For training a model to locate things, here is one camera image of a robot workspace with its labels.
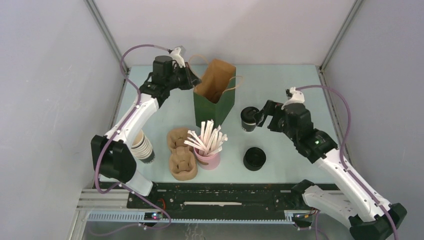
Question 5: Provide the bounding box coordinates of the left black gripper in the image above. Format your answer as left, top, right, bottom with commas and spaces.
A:
166, 63, 202, 91

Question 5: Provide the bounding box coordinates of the black cup lid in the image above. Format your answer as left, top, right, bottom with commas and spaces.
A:
240, 106, 260, 124

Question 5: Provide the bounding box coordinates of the green paper bag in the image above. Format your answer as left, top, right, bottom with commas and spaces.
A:
193, 58, 244, 127

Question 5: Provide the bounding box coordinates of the black paper coffee cup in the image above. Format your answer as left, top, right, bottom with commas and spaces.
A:
241, 118, 257, 132

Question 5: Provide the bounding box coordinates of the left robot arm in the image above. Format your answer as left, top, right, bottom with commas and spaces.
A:
91, 54, 201, 208

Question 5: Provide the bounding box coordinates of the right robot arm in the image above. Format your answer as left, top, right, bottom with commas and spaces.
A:
253, 100, 407, 240

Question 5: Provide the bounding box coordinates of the stack of black lids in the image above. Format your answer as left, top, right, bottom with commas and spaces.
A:
243, 147, 267, 171

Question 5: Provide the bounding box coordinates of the stack of paper cups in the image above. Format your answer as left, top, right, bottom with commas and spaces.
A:
130, 130, 155, 164

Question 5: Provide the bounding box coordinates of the bundle of white straws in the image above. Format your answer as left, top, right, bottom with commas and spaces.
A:
183, 120, 228, 157

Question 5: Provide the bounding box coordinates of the brown cardboard cup carrier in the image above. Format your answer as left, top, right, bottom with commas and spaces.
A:
166, 127, 198, 181

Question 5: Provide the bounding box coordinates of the pink straw holder cup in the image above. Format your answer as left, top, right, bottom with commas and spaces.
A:
194, 148, 221, 170

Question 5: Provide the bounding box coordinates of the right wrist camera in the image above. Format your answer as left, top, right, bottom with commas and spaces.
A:
281, 87, 305, 110

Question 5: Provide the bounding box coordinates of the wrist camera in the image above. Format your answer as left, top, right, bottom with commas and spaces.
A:
281, 87, 305, 110
168, 46, 186, 68

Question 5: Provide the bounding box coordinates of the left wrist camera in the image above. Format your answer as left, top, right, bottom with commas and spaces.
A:
168, 46, 186, 68

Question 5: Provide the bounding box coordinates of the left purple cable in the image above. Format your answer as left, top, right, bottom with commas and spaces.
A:
93, 43, 173, 238

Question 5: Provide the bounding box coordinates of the purple cable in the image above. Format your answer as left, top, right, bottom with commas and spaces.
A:
294, 84, 400, 240
93, 43, 173, 238

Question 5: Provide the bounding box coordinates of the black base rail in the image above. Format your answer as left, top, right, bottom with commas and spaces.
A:
92, 181, 355, 222

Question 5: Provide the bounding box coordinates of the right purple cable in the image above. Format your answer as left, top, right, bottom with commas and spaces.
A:
294, 84, 400, 240

